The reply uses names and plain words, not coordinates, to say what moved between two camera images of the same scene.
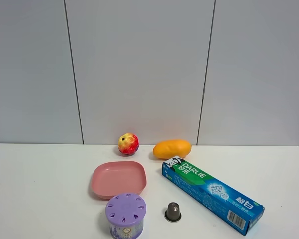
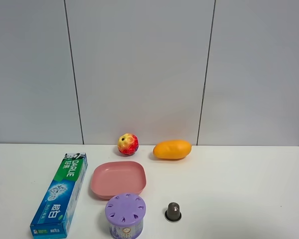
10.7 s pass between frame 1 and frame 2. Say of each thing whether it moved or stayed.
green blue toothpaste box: moved
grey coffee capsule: stayed
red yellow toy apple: stayed
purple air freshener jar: stayed
